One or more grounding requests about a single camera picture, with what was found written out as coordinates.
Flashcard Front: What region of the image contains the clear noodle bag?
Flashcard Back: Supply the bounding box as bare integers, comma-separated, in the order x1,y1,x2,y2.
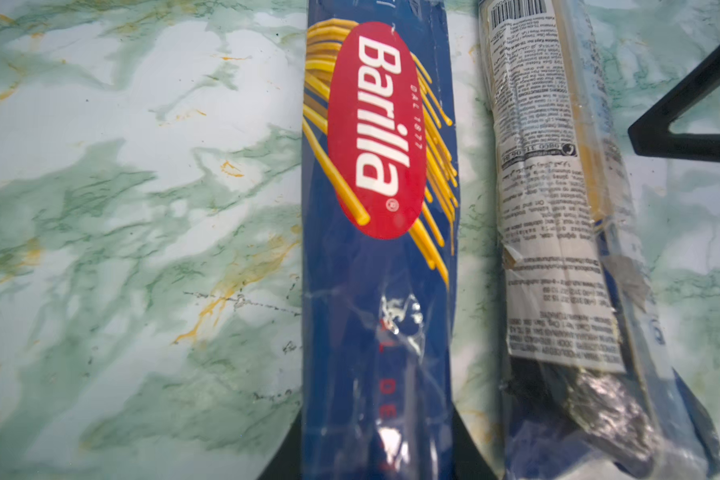
479,1,720,479

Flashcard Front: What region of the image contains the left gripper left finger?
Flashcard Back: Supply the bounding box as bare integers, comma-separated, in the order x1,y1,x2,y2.
258,411,302,480

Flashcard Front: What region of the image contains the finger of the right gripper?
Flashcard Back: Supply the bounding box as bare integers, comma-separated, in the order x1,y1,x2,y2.
627,22,720,166

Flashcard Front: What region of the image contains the dark blue spaghetti bag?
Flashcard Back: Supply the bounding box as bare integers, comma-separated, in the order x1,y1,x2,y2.
301,1,460,479

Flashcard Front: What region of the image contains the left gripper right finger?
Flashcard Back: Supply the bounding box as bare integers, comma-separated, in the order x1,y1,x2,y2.
452,410,497,480

